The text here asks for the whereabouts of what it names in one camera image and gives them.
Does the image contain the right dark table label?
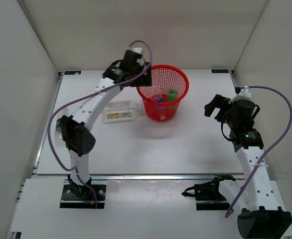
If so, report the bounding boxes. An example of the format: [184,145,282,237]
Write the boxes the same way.
[211,69,229,74]

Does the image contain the large square clear bottle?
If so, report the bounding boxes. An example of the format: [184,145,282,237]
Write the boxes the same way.
[102,100,139,124]

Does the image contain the left dark table label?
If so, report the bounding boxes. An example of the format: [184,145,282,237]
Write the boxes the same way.
[64,71,81,75]

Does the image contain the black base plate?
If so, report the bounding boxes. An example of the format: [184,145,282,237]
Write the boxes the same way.
[59,181,107,209]
[181,182,230,211]

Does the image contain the green plastic bottle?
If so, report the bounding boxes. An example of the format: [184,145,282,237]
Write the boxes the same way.
[166,89,178,102]

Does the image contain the blue label clear bottle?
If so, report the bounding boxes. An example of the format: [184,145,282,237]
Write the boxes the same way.
[154,98,164,103]

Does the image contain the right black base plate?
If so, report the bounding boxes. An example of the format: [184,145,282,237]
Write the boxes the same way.
[181,182,230,211]

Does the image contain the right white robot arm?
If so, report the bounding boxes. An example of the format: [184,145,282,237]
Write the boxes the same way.
[182,95,292,239]

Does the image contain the red plastic mesh bin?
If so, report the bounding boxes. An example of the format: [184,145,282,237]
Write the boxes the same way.
[137,64,189,121]

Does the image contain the aluminium table edge rail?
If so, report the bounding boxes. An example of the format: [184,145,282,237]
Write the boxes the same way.
[91,174,244,180]

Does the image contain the dark table label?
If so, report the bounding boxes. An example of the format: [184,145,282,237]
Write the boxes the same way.
[211,69,229,74]
[64,71,81,75]

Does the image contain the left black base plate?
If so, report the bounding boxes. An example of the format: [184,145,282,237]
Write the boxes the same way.
[59,181,107,209]

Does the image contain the green label clear bottle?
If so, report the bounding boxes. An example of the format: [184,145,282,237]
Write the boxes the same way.
[54,119,64,146]

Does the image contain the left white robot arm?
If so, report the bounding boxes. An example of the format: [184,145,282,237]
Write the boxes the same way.
[60,47,151,204]

